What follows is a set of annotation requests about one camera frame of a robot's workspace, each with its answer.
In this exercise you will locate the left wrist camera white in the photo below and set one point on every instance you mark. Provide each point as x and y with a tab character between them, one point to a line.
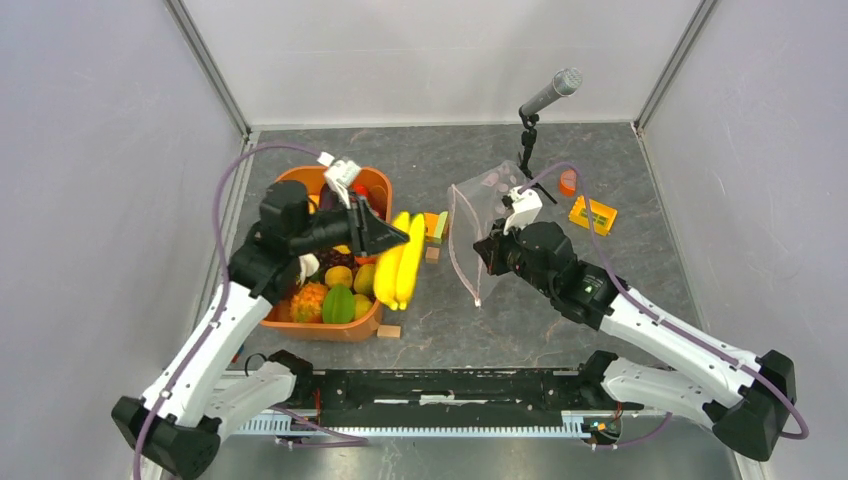
339	175

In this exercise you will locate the clear zip top bag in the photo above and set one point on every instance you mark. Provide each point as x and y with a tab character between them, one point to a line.
474	206

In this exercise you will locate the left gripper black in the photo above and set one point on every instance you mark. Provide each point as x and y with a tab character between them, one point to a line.
369	234

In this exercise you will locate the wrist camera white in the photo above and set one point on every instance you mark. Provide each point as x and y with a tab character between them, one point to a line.
339	175
525	205

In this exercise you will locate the yellow banana bunch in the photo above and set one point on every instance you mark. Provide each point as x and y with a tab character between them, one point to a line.
397	269

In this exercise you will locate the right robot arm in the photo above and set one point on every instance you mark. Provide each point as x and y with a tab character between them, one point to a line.
745	399

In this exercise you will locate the yellow lemon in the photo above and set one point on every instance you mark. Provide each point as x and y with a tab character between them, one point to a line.
339	276

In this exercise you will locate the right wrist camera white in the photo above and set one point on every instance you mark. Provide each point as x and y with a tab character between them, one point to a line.
525	205

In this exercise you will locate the white garlic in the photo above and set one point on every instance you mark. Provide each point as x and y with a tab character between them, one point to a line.
309	265

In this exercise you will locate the dark grape bunch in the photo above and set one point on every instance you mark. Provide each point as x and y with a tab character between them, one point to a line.
330	257

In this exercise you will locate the green star fruit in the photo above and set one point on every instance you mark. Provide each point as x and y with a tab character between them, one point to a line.
339	306

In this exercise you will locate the orange spiky fruit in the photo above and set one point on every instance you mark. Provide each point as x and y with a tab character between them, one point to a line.
306	306

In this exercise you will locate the grey microphone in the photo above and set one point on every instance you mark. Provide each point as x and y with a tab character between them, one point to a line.
564	83

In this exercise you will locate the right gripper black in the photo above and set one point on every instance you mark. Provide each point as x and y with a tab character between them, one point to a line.
491	251

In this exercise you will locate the wooden block near bin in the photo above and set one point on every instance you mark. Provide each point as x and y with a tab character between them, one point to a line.
385	331

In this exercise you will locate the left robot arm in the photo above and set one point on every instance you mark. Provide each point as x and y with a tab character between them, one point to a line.
178	423

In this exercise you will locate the yellow pear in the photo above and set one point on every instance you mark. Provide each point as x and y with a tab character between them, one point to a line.
362	305

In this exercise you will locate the yellow toy brick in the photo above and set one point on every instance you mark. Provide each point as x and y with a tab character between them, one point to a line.
587	212

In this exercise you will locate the orange plastic bin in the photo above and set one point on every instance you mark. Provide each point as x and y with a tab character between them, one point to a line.
380	196

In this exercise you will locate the black microphone tripod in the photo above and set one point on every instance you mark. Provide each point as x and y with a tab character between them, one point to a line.
528	141

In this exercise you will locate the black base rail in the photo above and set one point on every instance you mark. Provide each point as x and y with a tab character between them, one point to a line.
447	403

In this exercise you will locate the multicolour toy brick stack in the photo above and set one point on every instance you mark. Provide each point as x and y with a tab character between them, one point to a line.
437	227

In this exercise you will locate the small wooden cube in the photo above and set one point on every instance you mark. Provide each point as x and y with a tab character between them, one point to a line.
432	255

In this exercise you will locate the yellow green mango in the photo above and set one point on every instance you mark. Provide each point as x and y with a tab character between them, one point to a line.
364	280

